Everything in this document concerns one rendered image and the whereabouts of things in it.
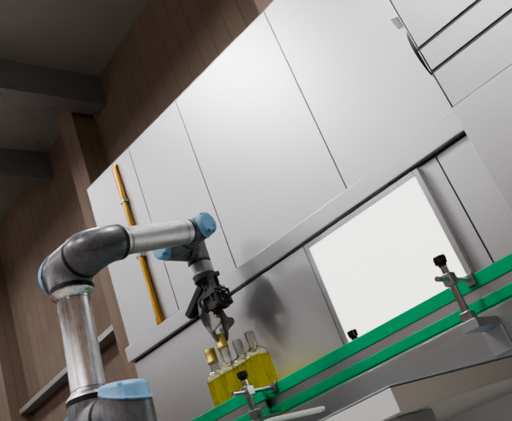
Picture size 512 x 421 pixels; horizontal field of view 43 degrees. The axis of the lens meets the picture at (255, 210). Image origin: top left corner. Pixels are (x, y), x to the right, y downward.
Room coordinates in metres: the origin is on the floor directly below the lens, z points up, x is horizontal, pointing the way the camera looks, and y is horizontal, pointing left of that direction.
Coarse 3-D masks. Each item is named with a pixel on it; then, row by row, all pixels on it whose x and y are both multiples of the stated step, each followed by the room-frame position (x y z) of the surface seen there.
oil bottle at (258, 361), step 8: (248, 352) 1.87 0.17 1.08; (256, 352) 1.86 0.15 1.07; (264, 352) 1.88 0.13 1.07; (248, 360) 1.87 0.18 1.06; (256, 360) 1.86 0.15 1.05; (264, 360) 1.87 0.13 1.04; (248, 368) 1.88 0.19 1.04; (256, 368) 1.86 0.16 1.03; (264, 368) 1.86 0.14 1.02; (272, 368) 1.88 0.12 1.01; (256, 376) 1.87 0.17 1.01; (264, 376) 1.85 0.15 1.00; (272, 376) 1.88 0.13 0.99; (256, 384) 1.87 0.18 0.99; (264, 384) 1.86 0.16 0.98
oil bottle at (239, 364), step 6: (240, 354) 1.91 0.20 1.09; (234, 360) 1.91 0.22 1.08; (240, 360) 1.90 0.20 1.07; (234, 366) 1.91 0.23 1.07; (240, 366) 1.90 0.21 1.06; (246, 366) 1.89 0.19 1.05; (234, 372) 1.92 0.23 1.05; (240, 384) 1.91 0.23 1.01; (252, 384) 1.89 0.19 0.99; (240, 390) 1.92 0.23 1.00
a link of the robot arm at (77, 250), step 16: (160, 224) 1.64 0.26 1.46; (176, 224) 1.68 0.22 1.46; (192, 224) 1.73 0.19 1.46; (208, 224) 1.75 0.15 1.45; (80, 240) 1.45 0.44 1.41; (96, 240) 1.46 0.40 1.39; (112, 240) 1.48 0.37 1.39; (128, 240) 1.51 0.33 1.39; (144, 240) 1.57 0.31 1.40; (160, 240) 1.63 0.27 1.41; (176, 240) 1.68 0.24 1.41; (192, 240) 1.75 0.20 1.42; (80, 256) 1.46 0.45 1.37; (96, 256) 1.47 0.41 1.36; (112, 256) 1.50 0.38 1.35; (80, 272) 1.49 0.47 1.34; (96, 272) 1.52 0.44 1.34
